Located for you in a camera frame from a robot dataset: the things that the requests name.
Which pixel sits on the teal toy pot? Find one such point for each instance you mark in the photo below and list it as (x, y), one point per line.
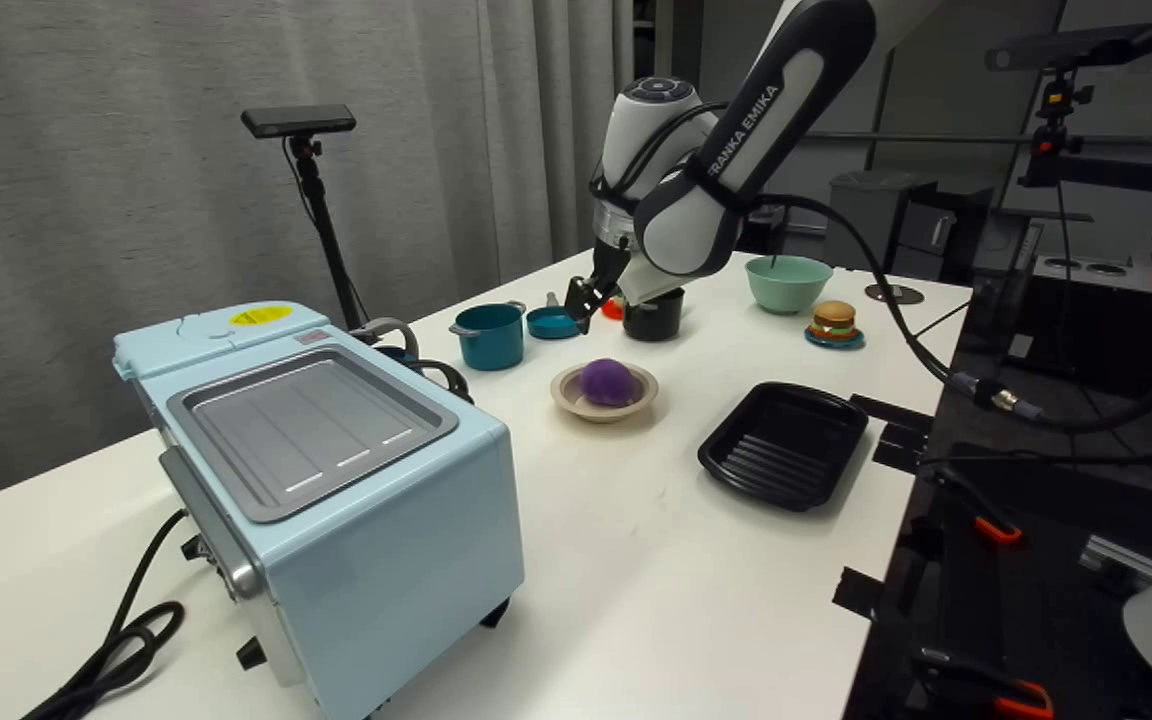
(490, 342)

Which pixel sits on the black camera bar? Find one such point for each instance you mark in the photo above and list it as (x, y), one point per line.
(1076, 47)
(299, 123)

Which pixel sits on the short black tape strip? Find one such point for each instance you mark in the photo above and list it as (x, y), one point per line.
(858, 590)
(888, 410)

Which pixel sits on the teal toy frying pan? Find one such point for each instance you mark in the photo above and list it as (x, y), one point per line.
(554, 320)

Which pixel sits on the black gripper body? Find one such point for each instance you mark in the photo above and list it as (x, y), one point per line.
(604, 278)

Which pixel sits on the black tripod stand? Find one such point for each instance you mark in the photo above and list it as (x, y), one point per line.
(320, 224)

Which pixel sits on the mint green bowl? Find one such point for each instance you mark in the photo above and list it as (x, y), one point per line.
(785, 287)

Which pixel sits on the small blue plate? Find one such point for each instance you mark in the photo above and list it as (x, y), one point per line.
(839, 342)

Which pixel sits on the cream white bowl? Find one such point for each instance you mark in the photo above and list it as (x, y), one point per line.
(601, 410)

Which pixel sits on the black camera clamp mount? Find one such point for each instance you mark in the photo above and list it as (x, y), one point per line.
(1057, 125)

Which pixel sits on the light blue toaster oven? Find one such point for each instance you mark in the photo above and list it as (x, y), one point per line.
(377, 532)

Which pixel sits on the toy burger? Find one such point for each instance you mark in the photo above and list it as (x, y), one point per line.
(834, 318)

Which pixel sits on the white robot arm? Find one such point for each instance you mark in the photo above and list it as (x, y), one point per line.
(737, 132)

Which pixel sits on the black ribbed tray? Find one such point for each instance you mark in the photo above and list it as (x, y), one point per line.
(781, 444)

